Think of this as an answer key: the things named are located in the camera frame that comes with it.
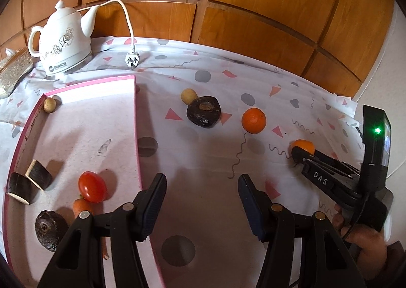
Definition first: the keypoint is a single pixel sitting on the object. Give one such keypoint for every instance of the white ceramic electric kettle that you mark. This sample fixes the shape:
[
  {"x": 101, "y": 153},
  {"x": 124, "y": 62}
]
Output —
[{"x": 63, "y": 40}]

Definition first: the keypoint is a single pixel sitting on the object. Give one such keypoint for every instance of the orange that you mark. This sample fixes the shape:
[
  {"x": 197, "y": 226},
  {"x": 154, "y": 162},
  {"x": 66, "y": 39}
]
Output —
[
  {"x": 253, "y": 120},
  {"x": 304, "y": 144}
]

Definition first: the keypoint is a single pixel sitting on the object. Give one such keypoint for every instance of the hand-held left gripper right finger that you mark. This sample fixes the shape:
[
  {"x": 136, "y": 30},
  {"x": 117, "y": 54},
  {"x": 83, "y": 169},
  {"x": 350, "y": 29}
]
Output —
[{"x": 250, "y": 202}]

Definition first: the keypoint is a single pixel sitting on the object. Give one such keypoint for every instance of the small orange carrot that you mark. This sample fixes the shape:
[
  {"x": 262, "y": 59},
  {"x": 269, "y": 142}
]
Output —
[{"x": 81, "y": 205}]

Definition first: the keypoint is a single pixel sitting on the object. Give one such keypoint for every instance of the silver patterned tissue box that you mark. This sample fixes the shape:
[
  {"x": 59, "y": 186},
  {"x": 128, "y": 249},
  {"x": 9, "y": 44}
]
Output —
[{"x": 14, "y": 69}]

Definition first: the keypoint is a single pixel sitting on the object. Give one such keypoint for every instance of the small yellow potato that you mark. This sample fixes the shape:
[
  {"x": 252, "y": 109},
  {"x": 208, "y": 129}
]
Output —
[
  {"x": 187, "y": 95},
  {"x": 49, "y": 104}
]

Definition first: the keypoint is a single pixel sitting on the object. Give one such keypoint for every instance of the person's right forearm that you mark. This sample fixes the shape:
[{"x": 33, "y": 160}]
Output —
[{"x": 387, "y": 270}]

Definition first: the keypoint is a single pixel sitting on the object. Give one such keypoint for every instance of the white patterned tablecloth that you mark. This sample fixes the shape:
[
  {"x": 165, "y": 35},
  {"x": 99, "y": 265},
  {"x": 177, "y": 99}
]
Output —
[{"x": 196, "y": 155}]

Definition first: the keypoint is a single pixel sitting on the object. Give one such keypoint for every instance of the dark eggplant piece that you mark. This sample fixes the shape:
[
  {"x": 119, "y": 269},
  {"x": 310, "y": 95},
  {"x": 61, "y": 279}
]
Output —
[
  {"x": 39, "y": 175},
  {"x": 19, "y": 186}
]

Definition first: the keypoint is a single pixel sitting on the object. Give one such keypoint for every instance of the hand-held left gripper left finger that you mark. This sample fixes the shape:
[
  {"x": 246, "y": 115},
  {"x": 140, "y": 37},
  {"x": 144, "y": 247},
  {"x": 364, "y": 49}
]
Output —
[{"x": 154, "y": 202}]

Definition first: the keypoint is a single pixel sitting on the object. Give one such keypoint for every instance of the pink shallow cardboard tray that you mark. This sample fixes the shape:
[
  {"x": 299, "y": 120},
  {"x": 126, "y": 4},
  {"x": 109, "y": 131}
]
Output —
[{"x": 95, "y": 123}]

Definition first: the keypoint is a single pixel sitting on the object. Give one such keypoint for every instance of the red tomato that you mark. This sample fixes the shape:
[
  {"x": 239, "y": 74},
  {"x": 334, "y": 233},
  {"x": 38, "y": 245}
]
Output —
[{"x": 92, "y": 187}]

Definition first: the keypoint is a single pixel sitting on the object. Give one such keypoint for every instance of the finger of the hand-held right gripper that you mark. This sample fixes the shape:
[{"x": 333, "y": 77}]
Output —
[
  {"x": 320, "y": 178},
  {"x": 330, "y": 161}
]

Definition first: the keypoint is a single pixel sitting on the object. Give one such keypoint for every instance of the person's right hand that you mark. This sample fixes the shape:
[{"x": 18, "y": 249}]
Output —
[{"x": 368, "y": 246}]

